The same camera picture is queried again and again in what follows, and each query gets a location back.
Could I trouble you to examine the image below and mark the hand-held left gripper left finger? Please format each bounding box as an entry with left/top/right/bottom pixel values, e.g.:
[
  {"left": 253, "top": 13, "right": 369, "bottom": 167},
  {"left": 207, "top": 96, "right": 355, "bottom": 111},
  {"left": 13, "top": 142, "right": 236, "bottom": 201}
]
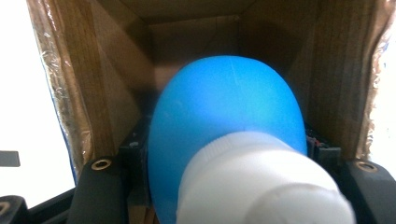
[{"left": 119, "top": 115, "right": 154, "bottom": 200}]

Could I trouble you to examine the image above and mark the brown cardboard box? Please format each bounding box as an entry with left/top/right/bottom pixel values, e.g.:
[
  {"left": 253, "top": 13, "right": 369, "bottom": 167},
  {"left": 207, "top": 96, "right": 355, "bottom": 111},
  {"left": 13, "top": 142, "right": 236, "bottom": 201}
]
[{"left": 25, "top": 0, "right": 396, "bottom": 188}]

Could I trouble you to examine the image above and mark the small grey rectangular object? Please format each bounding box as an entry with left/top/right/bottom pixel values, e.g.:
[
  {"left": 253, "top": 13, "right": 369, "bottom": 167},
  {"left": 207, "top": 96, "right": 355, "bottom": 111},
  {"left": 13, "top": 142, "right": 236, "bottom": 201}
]
[{"left": 0, "top": 150, "right": 21, "bottom": 168}]

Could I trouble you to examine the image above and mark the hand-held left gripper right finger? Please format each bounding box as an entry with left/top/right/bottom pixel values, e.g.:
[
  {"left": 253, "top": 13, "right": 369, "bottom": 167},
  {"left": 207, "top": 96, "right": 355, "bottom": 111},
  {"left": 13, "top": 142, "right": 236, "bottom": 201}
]
[{"left": 305, "top": 123, "right": 342, "bottom": 171}]

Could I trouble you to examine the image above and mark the blue bottle with white cap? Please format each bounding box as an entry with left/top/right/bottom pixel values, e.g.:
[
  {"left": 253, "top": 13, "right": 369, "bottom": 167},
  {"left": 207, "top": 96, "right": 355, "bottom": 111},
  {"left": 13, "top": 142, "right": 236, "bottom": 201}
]
[{"left": 147, "top": 55, "right": 358, "bottom": 224}]

